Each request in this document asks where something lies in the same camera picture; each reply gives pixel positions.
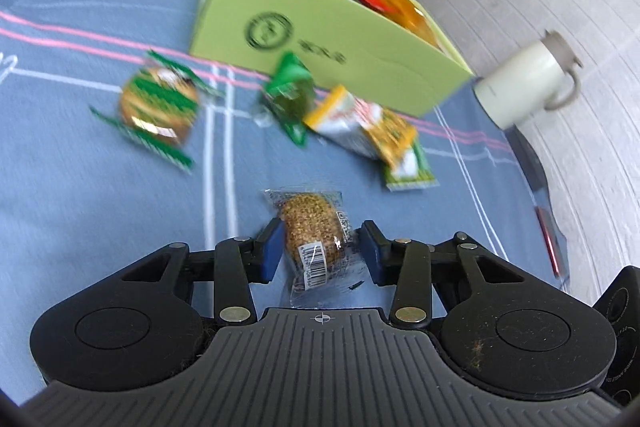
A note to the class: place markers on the clear sesame cake packet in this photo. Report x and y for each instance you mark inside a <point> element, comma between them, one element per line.
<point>310,227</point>

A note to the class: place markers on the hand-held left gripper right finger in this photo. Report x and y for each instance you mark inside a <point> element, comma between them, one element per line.
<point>372,254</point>

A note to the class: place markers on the green and yellow snack packet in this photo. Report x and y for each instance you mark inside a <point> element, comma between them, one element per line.
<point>400,142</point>

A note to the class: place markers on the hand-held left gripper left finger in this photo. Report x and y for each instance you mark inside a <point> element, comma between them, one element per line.
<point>270,252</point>

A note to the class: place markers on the small green snack packet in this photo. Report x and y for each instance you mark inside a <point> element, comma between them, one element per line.
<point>290,97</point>

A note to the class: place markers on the light green cardboard box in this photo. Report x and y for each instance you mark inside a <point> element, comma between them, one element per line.
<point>325,42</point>

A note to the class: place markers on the blue striped tablecloth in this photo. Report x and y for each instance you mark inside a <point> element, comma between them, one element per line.
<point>75,187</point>

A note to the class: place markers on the orange snack packet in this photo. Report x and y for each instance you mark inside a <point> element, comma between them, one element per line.
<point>410,14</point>

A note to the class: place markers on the yellow and white snack packet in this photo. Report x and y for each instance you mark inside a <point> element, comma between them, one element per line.
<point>340,122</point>

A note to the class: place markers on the round green striped cookie packet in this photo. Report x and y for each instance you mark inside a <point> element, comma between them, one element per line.
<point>157,102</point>

